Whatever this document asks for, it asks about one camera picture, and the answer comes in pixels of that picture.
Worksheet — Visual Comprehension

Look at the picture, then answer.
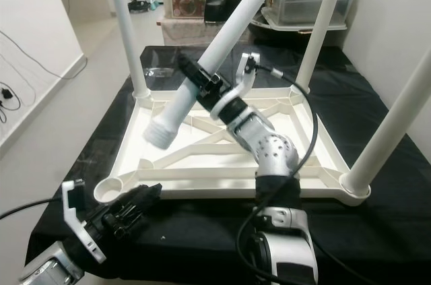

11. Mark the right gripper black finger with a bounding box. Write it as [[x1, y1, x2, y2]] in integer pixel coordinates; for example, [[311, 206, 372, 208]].
[[177, 55, 213, 87]]

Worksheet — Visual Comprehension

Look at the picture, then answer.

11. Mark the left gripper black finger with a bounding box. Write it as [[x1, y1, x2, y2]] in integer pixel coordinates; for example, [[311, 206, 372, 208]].
[[126, 183, 164, 216]]

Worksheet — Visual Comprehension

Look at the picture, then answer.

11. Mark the white plastic children table top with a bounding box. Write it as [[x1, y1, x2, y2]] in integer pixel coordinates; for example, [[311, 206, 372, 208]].
[[93, 86, 371, 206]]

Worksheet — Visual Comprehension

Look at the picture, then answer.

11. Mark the clear plastic wrap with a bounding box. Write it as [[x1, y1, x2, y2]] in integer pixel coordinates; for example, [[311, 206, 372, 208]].
[[148, 66, 179, 78]]

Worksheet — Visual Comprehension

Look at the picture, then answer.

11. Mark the grey cloth covered ledge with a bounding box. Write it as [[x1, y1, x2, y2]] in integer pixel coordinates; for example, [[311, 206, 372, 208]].
[[160, 17, 250, 46]]

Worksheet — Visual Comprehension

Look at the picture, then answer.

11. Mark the black round basin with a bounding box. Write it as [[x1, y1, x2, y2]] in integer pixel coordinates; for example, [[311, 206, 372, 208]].
[[249, 5, 344, 40]]

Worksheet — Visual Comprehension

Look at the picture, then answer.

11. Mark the clear plastic storage box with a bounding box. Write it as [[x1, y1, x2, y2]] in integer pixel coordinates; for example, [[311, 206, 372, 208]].
[[263, 0, 359, 30]]

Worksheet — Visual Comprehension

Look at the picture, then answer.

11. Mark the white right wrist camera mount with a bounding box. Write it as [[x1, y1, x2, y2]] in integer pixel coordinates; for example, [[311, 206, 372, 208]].
[[215, 51, 262, 121]]

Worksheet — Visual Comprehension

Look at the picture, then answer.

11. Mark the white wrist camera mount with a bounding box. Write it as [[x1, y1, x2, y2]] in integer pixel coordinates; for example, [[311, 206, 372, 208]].
[[215, 51, 262, 121], [62, 181, 108, 264]]

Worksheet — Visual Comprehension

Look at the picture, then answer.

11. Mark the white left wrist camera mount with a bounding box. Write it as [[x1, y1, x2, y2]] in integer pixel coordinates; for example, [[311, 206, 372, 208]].
[[62, 181, 108, 264]]

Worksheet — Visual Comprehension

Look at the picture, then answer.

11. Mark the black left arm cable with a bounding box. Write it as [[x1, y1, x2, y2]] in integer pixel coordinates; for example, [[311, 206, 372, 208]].
[[0, 197, 68, 222]]

